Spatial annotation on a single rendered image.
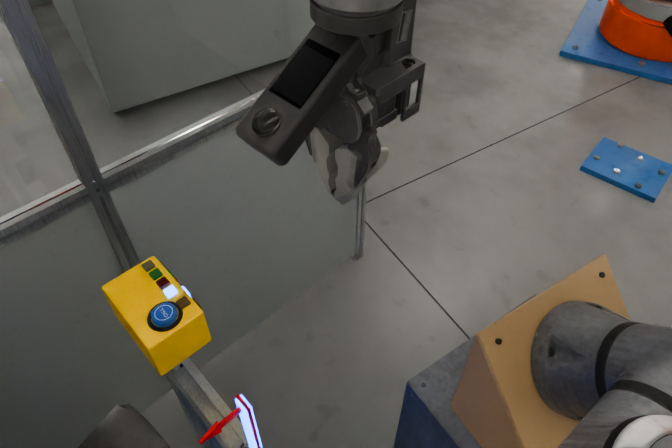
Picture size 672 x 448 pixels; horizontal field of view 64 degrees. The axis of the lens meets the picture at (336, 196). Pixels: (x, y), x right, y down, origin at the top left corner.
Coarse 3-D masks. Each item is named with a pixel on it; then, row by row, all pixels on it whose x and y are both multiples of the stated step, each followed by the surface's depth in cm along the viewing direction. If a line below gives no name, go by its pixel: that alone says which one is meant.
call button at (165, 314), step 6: (156, 306) 85; (162, 306) 85; (168, 306) 85; (174, 306) 85; (150, 312) 84; (156, 312) 84; (162, 312) 84; (168, 312) 84; (174, 312) 84; (156, 318) 84; (162, 318) 84; (168, 318) 84; (174, 318) 84; (156, 324) 83; (162, 324) 83; (168, 324) 84
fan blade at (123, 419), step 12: (120, 408) 62; (132, 408) 63; (108, 420) 62; (120, 420) 62; (132, 420) 62; (144, 420) 62; (96, 432) 61; (108, 432) 61; (120, 432) 61; (132, 432) 61; (144, 432) 61; (156, 432) 62; (84, 444) 60; (96, 444) 60; (108, 444) 60; (120, 444) 60; (132, 444) 60; (144, 444) 61; (156, 444) 61
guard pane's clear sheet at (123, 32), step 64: (64, 0) 94; (128, 0) 102; (192, 0) 112; (256, 0) 123; (0, 64) 93; (64, 64) 100; (128, 64) 109; (192, 64) 120; (256, 64) 133; (0, 128) 98; (128, 128) 117; (192, 128) 130; (0, 192) 105; (64, 192) 115
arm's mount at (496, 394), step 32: (576, 288) 72; (608, 288) 75; (512, 320) 68; (480, 352) 68; (512, 352) 68; (480, 384) 71; (512, 384) 67; (480, 416) 74; (512, 416) 67; (544, 416) 69
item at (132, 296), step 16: (128, 272) 91; (144, 272) 91; (112, 288) 89; (128, 288) 89; (144, 288) 89; (176, 288) 89; (112, 304) 88; (128, 304) 87; (144, 304) 87; (176, 304) 86; (192, 304) 87; (128, 320) 85; (144, 320) 84; (176, 320) 84; (192, 320) 85; (144, 336) 82; (160, 336) 82; (176, 336) 84; (192, 336) 87; (208, 336) 90; (144, 352) 87; (160, 352) 83; (176, 352) 86; (192, 352) 90; (160, 368) 86
